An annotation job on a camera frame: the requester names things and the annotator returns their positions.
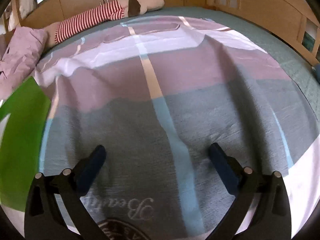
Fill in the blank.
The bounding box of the green cardboard box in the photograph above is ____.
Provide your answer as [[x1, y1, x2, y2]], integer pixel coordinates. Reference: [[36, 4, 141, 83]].
[[1, 77, 51, 211]]

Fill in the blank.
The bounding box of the wooden bed frame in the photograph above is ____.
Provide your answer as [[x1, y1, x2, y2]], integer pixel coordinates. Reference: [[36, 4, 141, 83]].
[[207, 0, 319, 66]]

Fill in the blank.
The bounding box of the red striped plush toy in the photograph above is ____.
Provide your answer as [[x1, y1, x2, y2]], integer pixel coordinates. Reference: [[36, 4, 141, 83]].
[[44, 0, 165, 49]]

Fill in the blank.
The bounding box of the pink crumpled duvet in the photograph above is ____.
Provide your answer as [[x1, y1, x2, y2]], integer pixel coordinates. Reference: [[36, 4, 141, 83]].
[[1, 27, 48, 100]]

